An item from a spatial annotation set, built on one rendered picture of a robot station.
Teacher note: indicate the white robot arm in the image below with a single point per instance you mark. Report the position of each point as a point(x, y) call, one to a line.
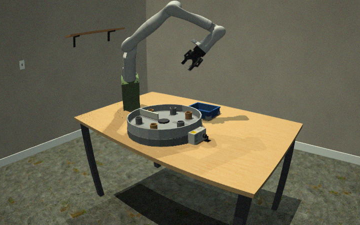
point(173, 8)

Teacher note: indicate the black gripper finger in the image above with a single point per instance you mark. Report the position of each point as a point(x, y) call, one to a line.
point(187, 56)
point(195, 63)

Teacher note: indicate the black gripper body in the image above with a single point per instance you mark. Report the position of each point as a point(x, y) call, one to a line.
point(198, 52)

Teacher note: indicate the blue crate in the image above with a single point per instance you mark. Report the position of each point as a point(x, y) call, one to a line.
point(208, 111)

